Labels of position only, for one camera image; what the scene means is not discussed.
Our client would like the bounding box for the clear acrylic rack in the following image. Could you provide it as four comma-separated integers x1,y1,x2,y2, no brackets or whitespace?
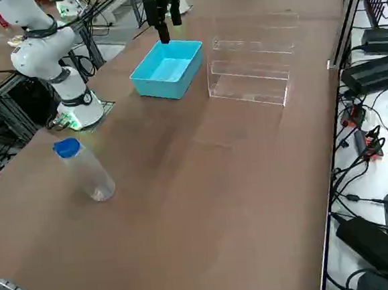
201,8,308,113

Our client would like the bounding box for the aluminium camera post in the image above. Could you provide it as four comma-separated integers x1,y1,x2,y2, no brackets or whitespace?
326,0,377,68

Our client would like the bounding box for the red and black power strip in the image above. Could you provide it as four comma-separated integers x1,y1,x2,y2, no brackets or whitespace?
362,126,386,161

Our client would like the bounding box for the blue plastic bin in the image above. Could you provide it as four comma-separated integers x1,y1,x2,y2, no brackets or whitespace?
126,37,208,104

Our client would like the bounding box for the black power adapter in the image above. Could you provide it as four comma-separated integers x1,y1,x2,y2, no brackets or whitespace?
334,213,388,285

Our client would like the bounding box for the clear tube with blue cap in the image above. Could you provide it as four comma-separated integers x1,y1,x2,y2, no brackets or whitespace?
51,134,118,206

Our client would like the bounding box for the black power brick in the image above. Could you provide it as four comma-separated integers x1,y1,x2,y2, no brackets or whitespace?
361,25,388,49
340,54,388,96

